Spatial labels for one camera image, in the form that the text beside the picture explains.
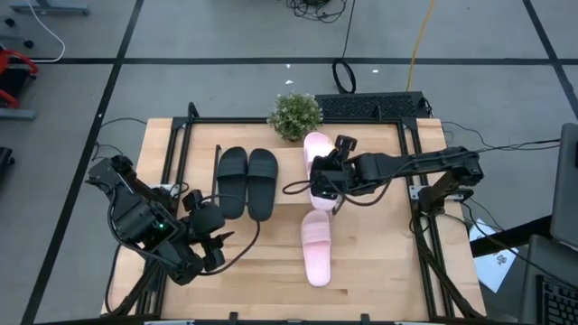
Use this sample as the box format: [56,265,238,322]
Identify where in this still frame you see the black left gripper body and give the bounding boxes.
[182,189,227,273]

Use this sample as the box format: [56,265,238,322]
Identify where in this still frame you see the grey furniture foot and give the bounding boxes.
[7,0,90,17]

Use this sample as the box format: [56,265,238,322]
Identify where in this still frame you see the black beam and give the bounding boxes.
[469,215,555,258]

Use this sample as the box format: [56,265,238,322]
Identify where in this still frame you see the pink rubber slide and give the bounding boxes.
[301,209,333,288]
[303,131,345,212]

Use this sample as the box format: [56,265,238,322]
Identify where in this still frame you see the yellow cable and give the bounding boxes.
[405,0,437,93]

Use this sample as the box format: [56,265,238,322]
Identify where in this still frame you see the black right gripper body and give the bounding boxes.
[329,135,367,200]

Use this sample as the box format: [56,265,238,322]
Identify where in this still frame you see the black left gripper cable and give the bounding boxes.
[198,192,262,276]

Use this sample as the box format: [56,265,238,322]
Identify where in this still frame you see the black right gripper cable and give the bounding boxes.
[283,178,394,209]

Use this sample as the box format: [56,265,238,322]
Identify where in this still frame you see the grey laptop lid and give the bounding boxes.
[548,122,578,252]

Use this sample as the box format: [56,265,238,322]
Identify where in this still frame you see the small green potted plant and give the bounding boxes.
[266,92,324,142]

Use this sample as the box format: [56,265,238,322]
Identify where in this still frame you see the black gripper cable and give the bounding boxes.
[198,192,262,276]
[283,178,394,209]

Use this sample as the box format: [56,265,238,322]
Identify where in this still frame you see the red and black cart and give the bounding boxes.
[0,47,40,121]

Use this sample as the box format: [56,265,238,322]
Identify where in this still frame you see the black keyboard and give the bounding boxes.
[535,274,578,325]
[314,91,430,121]

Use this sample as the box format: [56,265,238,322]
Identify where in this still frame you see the white paper sheet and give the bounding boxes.
[469,218,520,293]

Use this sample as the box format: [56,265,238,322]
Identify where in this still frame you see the black aluminium table frame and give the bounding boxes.
[101,102,487,325]

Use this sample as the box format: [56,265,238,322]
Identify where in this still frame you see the coiled black floor cable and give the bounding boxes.
[331,0,358,95]

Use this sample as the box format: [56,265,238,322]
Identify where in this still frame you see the thin black power cable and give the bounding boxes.
[442,121,561,154]

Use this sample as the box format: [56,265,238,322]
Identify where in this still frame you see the white floor cable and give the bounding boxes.
[24,0,67,64]

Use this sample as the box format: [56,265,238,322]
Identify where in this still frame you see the tangled black cable bundle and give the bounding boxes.
[286,0,349,24]

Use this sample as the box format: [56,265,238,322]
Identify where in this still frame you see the black rubber slide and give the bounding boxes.
[246,147,280,222]
[216,145,249,221]

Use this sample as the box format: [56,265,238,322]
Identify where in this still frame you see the wooden shelf with black frame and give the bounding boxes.
[210,143,349,207]

